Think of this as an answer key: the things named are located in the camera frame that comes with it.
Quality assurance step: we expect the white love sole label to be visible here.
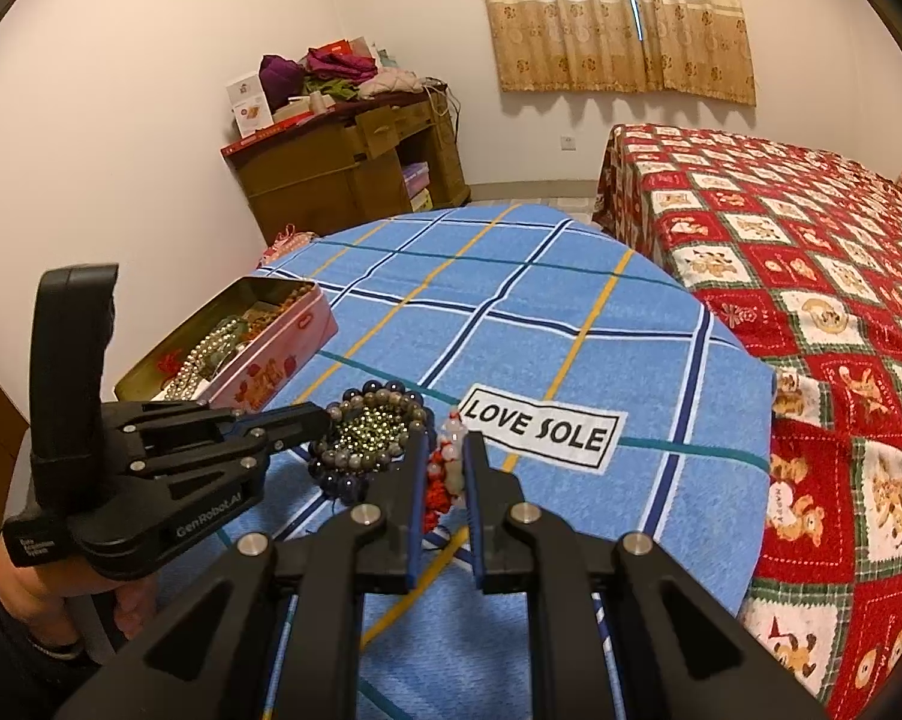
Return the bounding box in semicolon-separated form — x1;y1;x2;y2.
458;383;629;475

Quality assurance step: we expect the red patchwork bed cover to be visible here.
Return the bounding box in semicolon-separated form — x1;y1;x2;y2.
596;124;902;718

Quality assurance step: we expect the dark bead bracelet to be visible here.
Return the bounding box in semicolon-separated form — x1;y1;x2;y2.
303;379;427;508

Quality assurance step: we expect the white product box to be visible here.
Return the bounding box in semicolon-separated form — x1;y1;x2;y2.
225;71;273;137

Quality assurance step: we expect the blue plaid tablecloth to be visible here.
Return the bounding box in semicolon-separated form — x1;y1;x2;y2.
150;202;780;720

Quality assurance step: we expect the brown wooden desk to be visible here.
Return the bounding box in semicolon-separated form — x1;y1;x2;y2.
222;82;471;242

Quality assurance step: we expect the white pearl necklace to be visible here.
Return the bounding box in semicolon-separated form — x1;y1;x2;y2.
158;317;246;403

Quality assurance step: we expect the red white bead bracelet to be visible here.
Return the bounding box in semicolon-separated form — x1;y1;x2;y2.
420;409;474;535

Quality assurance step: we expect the pink clothes pile on floor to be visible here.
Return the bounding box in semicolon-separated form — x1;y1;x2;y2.
259;224;316;268

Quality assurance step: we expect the beige patterned curtain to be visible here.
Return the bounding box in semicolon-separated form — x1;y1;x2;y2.
485;0;757;107

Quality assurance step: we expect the pink jewelry tin box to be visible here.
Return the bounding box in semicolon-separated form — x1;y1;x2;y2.
115;277;337;413

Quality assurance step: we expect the pile of clothes on desk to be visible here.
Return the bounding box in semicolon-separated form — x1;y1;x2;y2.
257;41;425;112

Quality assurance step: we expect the person's left hand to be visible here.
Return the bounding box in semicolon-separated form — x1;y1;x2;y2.
0;536;158;649

